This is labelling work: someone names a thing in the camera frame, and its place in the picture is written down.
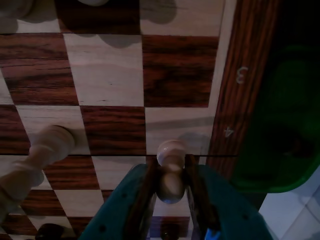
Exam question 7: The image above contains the dark wooden pawn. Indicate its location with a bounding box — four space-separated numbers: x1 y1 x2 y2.
34 223 66 240
159 223 181 240

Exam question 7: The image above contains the light wooden queen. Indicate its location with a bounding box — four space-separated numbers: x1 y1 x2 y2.
0 0 34 20

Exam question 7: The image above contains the light wooden bishop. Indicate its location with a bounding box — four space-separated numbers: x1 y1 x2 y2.
0 124 76 217

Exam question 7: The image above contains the light wooden pawn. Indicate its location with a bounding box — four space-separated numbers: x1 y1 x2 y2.
76 0 111 8
155 139 188 205

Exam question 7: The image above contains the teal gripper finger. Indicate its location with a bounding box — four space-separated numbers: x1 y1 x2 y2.
79 159 161 240
184 154 276 240

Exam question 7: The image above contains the green plastic container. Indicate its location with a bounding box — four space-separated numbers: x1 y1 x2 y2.
229 44 320 194

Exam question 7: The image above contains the wooden folding chessboard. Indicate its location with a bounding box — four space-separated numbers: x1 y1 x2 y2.
0 0 282 240

